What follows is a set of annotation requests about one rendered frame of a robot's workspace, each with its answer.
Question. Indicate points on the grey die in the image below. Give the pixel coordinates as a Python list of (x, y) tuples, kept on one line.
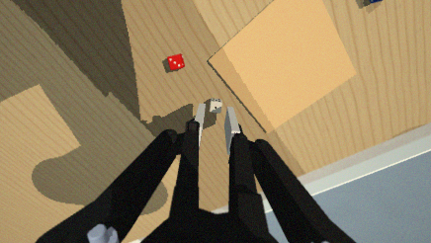
[(215, 106)]

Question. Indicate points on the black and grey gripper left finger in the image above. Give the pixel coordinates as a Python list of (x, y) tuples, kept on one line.
[(110, 217)]

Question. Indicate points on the red die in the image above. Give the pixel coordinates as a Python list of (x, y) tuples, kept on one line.
[(176, 61)]

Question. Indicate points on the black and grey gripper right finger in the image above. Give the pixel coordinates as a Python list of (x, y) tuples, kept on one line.
[(300, 217)]

